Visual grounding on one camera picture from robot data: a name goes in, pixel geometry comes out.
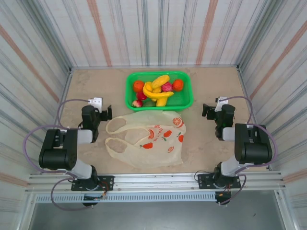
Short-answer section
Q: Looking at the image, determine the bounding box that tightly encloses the green plastic basket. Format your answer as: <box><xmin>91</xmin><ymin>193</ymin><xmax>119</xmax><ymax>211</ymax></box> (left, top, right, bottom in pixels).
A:
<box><xmin>124</xmin><ymin>71</ymin><xmax>194</xmax><ymax>113</ymax></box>

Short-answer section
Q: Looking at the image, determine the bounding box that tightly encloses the fake orange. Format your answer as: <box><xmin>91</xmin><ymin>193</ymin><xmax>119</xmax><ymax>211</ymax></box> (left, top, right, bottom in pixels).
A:
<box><xmin>133</xmin><ymin>80</ymin><xmax>145</xmax><ymax>93</ymax></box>
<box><xmin>172</xmin><ymin>79</ymin><xmax>185</xmax><ymax>92</ymax></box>

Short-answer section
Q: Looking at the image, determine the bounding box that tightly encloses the fake yellow mango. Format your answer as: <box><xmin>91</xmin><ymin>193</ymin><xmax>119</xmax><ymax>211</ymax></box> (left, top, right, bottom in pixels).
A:
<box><xmin>151</xmin><ymin>74</ymin><xmax>171</xmax><ymax>89</ymax></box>

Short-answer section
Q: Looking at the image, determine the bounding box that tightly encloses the translucent fruit print plastic bag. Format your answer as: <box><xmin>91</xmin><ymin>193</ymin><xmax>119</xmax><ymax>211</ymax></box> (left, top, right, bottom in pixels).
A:
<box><xmin>105</xmin><ymin>110</ymin><xmax>187</xmax><ymax>169</ymax></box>

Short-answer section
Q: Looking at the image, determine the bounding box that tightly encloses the fake yellow banana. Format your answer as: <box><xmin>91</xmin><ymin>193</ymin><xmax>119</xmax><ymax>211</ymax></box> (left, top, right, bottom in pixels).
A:
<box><xmin>142</xmin><ymin>81</ymin><xmax>175</xmax><ymax>101</ymax></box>

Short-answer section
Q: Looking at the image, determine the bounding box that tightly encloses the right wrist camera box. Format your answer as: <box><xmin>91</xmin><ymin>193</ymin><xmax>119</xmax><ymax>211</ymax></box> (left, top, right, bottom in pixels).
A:
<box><xmin>215</xmin><ymin>95</ymin><xmax>228</xmax><ymax>113</ymax></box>

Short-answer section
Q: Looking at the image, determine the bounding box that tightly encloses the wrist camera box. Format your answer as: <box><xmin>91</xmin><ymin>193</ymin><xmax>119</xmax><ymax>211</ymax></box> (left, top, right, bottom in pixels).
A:
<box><xmin>87</xmin><ymin>97</ymin><xmax>104</xmax><ymax>110</ymax></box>
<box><xmin>215</xmin><ymin>95</ymin><xmax>228</xmax><ymax>113</ymax></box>

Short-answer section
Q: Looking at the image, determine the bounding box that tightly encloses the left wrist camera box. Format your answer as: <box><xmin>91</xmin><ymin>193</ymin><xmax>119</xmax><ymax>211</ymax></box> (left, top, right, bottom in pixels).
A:
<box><xmin>87</xmin><ymin>97</ymin><xmax>104</xmax><ymax>110</ymax></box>

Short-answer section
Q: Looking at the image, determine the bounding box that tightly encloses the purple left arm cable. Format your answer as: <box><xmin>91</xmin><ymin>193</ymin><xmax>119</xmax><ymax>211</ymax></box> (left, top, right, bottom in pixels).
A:
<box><xmin>25</xmin><ymin>98</ymin><xmax>94</xmax><ymax>211</ymax></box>

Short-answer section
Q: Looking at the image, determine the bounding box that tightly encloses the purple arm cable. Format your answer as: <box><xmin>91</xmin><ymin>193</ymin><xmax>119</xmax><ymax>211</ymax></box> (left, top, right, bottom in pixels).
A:
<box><xmin>219</xmin><ymin>95</ymin><xmax>278</xmax><ymax>206</ymax></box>
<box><xmin>25</xmin><ymin>98</ymin><xmax>94</xmax><ymax>211</ymax></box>

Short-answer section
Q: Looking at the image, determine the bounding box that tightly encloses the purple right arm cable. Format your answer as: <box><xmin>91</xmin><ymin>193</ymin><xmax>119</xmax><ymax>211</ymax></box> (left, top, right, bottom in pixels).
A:
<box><xmin>219</xmin><ymin>95</ymin><xmax>278</xmax><ymax>206</ymax></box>

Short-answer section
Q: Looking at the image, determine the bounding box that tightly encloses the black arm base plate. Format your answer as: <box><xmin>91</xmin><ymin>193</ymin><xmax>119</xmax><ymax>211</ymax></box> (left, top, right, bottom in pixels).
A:
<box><xmin>197</xmin><ymin>173</ymin><xmax>241</xmax><ymax>190</ymax></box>
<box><xmin>71</xmin><ymin>175</ymin><xmax>115</xmax><ymax>192</ymax></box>

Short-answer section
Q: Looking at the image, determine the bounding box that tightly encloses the aluminium mounting rail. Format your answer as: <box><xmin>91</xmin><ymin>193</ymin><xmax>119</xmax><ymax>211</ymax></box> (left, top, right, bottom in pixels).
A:
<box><xmin>25</xmin><ymin>170</ymin><xmax>286</xmax><ymax>192</ymax></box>

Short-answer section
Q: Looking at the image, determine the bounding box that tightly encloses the white slotted cable duct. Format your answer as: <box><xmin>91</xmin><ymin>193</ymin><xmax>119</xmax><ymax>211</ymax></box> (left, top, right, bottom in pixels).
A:
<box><xmin>35</xmin><ymin>192</ymin><xmax>216</xmax><ymax>204</ymax></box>

